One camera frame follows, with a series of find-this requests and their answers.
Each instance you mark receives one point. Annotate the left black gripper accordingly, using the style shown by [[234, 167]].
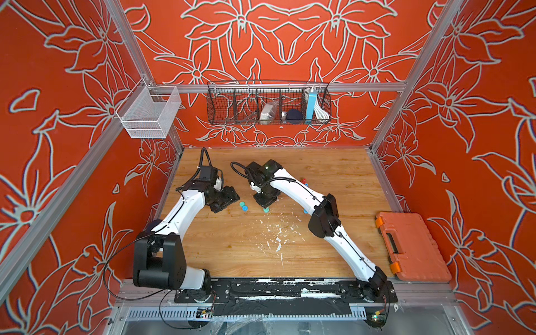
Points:
[[230, 197]]

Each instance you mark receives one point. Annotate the light blue box in basket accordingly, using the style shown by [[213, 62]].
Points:
[[311, 102]]

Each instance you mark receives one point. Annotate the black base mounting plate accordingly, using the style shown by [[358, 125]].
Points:
[[280, 297]]

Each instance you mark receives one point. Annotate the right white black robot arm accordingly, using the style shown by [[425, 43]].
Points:
[[272, 179]]

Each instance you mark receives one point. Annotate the orange plastic tool case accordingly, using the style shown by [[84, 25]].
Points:
[[414, 255]]

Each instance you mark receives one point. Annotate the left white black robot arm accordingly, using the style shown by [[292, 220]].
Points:
[[159, 258]]

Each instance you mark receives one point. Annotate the clear plastic wall bin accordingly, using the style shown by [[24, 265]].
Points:
[[149, 112]]

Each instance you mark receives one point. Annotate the silver pouch in basket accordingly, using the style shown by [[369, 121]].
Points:
[[268, 113]]

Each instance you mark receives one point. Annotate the black wire wall basket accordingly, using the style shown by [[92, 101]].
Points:
[[234, 102]]

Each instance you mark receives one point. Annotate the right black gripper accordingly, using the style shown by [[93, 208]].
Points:
[[264, 204]]

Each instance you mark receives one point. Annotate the dark blue ball in basket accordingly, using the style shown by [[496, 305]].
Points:
[[294, 116]]

